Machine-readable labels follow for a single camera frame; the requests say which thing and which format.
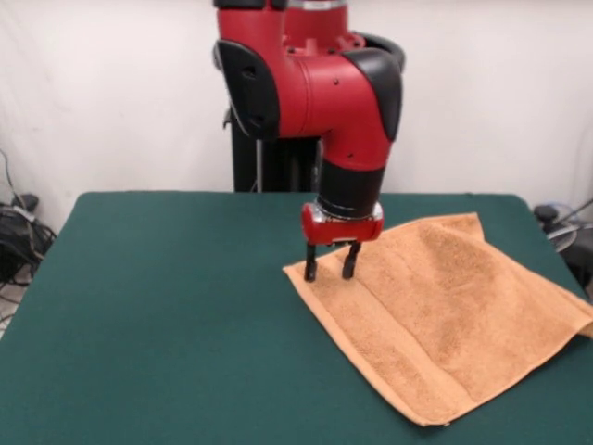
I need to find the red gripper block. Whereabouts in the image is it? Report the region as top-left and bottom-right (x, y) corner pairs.
(300, 201), (385, 283)

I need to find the orange terry towel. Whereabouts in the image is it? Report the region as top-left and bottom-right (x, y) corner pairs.
(282, 211), (593, 428)

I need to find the dark green table cloth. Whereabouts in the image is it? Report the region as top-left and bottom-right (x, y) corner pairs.
(0, 191), (593, 445)

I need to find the silver round stand base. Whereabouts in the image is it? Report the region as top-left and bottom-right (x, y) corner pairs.
(546, 222), (580, 254)

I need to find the black chair base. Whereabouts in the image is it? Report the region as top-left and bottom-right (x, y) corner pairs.
(565, 240), (593, 298)

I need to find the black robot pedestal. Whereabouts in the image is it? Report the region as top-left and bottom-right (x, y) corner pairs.
(212, 31), (409, 194)

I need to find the black cable bundle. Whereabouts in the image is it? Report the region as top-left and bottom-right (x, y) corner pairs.
(0, 147), (59, 325)

